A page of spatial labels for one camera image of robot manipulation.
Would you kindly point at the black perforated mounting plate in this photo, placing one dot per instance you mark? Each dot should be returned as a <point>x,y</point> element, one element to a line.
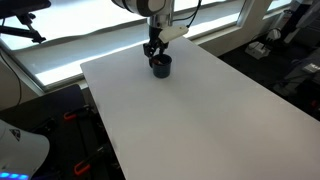
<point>66,143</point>

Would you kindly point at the black stand pole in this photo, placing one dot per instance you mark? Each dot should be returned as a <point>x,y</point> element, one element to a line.
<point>296,20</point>

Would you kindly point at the grey window frame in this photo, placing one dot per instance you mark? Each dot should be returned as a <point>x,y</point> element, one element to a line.
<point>242,13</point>

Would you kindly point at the white floor device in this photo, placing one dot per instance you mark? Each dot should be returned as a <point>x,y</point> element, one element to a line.
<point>257,50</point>

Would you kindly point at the dark teal enamel mug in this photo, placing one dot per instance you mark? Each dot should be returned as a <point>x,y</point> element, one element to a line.
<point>162,70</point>

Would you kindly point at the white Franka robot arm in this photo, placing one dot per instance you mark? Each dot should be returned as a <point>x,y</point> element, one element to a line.
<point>140,6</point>

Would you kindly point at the red marker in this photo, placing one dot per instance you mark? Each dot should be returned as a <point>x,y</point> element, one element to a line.
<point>158,62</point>

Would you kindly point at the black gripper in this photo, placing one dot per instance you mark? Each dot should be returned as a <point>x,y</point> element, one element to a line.
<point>155,36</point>

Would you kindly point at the white robot base blue light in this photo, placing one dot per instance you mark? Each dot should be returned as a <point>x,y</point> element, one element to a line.
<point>23,153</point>

